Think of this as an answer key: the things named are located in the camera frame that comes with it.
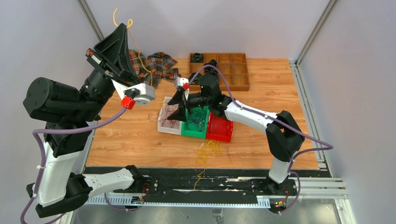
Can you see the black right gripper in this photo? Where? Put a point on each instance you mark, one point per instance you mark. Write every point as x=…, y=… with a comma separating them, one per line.
x=180, y=98

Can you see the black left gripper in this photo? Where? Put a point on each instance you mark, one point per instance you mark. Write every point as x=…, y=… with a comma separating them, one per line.
x=112, y=56

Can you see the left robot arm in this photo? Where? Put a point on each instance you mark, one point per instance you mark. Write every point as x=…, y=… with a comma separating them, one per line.
x=71, y=115

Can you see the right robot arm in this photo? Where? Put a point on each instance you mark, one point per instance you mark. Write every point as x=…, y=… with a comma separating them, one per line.
x=281, y=129

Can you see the green plastic bin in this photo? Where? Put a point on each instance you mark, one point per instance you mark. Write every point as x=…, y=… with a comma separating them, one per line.
x=196, y=124

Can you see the white plastic bin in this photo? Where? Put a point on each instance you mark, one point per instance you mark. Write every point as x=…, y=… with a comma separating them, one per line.
x=164, y=125

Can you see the rolled dark tie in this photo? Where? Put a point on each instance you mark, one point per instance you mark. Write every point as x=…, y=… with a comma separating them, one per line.
x=212, y=62
x=196, y=58
x=215, y=75
x=194, y=79

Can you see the red plastic bin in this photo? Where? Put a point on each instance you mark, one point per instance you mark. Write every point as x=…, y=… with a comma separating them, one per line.
x=219, y=129

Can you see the plaid cloth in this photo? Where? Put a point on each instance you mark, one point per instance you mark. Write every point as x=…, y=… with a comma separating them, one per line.
x=154, y=68

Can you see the wooden compartment tray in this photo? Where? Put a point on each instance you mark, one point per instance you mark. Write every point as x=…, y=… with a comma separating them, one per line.
x=232, y=65

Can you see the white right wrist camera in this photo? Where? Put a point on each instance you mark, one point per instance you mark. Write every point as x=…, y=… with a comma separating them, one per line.
x=180, y=81

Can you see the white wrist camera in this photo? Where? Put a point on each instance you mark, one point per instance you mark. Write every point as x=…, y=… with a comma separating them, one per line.
x=142, y=93
x=180, y=81

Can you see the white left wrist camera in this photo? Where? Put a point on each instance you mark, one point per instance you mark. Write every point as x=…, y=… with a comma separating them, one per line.
x=142, y=93

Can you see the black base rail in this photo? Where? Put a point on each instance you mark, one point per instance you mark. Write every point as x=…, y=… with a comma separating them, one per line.
x=210, y=188

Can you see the aluminium frame profile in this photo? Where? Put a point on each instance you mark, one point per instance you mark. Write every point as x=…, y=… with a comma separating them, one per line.
x=321, y=202

